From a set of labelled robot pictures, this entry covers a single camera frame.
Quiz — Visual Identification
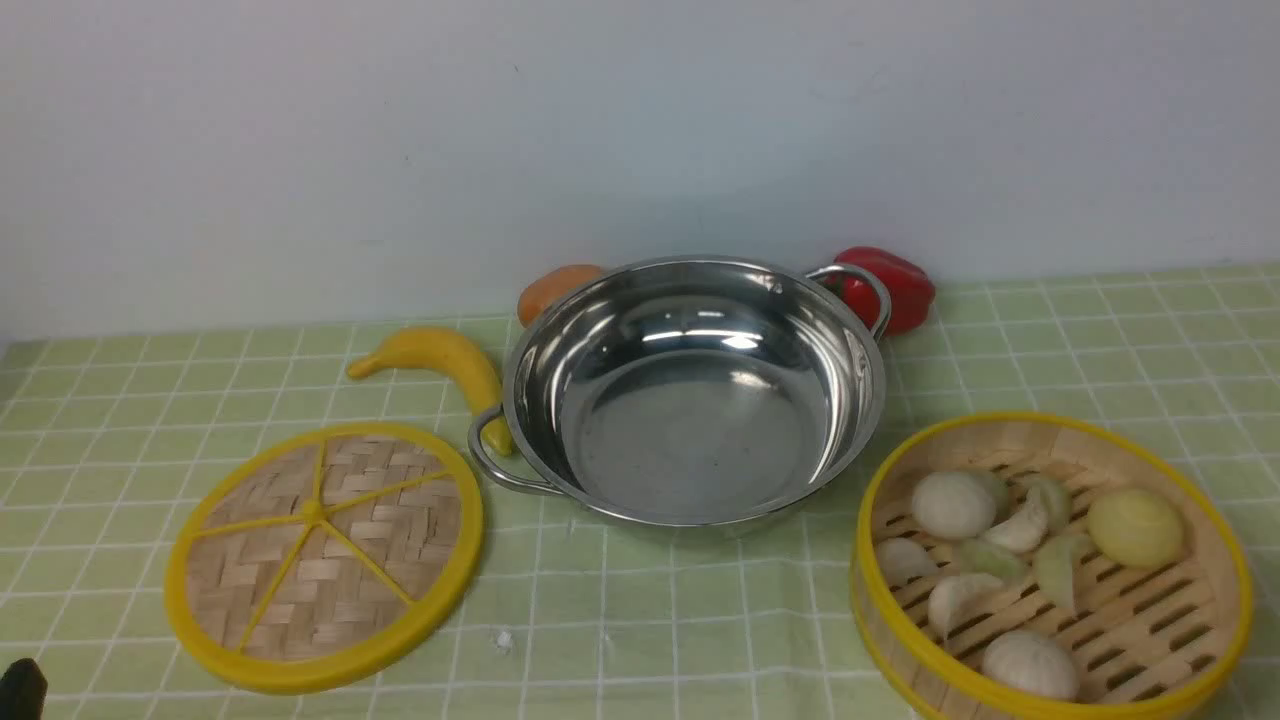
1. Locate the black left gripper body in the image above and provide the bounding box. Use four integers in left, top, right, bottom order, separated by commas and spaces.
0, 659, 49, 720

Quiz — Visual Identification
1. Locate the woven bamboo steamer lid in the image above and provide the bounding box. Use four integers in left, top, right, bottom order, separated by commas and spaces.
164, 423, 485, 694

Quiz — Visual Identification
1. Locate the bamboo steamer basket yellow rim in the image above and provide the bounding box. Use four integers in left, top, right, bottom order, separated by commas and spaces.
850, 413, 1253, 719

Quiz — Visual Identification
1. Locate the stainless steel pot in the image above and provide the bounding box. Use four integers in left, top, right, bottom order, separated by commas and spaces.
468, 256, 892, 528

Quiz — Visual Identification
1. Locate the yellow toy banana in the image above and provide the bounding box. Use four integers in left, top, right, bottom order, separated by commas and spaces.
346, 325, 503, 416

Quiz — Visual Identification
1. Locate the orange toy fruit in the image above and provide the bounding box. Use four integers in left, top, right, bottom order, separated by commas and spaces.
516, 264, 605, 328

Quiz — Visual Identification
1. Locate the white dumpling far left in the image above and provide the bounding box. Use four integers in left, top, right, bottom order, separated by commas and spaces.
874, 537, 940, 588

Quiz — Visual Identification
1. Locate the white dumpling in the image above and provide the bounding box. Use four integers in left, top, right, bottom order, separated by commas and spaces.
980, 487, 1050, 553
874, 537, 940, 588
927, 571, 1005, 646

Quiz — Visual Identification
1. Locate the white dumpling lower left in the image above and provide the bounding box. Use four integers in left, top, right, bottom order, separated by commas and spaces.
927, 571, 1005, 646

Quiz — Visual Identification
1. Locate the white round bun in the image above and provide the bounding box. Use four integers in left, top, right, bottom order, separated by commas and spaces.
911, 469, 1007, 541

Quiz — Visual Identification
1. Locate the green dumpling middle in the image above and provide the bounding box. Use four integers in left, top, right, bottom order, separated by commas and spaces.
954, 538, 1029, 585

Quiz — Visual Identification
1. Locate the green dumpling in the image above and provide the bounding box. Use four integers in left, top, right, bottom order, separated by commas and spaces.
954, 538, 1029, 585
1032, 533, 1093, 618
1021, 471, 1073, 536

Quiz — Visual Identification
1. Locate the red toy bell pepper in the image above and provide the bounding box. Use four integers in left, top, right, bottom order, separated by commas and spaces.
823, 246, 936, 337

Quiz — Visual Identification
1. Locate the white bun front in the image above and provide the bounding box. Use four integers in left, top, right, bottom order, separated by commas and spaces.
980, 630, 1082, 702

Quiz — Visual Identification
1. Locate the white dumpling centre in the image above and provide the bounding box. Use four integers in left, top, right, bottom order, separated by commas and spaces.
980, 487, 1050, 553

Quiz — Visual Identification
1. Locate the green dumpling right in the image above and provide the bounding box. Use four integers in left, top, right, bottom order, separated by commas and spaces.
1032, 533, 1093, 618

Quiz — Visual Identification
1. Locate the green dumpling top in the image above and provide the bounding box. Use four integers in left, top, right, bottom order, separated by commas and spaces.
1021, 471, 1073, 536

